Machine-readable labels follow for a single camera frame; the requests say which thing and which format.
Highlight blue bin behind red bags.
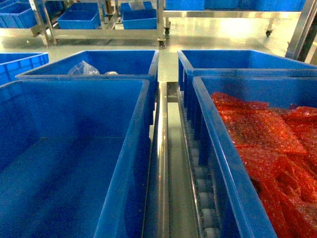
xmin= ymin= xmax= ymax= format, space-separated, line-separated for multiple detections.
xmin=177 ymin=49 xmax=317 ymax=119

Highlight blue bin with clear bag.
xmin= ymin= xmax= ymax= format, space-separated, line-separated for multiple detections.
xmin=16 ymin=50 xmax=159 ymax=100

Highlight empty blue plastic bin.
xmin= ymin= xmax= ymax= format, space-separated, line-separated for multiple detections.
xmin=0 ymin=79 xmax=153 ymax=238

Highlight distant blue bin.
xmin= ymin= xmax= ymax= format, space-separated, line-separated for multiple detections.
xmin=121 ymin=9 xmax=157 ymax=30
xmin=57 ymin=10 xmax=101 ymax=30

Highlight blue bin with red bags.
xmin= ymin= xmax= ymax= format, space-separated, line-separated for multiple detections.
xmin=192 ymin=76 xmax=317 ymax=238

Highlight far left blue bin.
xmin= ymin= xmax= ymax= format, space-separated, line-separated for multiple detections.
xmin=0 ymin=53 xmax=49 ymax=85

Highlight stainless steel flow rack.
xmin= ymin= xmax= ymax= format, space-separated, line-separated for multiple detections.
xmin=142 ymin=82 xmax=220 ymax=238

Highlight clear plastic bag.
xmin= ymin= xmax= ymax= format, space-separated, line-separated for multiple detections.
xmin=67 ymin=60 xmax=100 ymax=75

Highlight distant steel cart rack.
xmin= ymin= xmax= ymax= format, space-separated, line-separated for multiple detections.
xmin=29 ymin=0 xmax=169 ymax=49

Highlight red bubble wrap bags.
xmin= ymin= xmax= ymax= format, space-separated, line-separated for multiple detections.
xmin=211 ymin=92 xmax=317 ymax=238

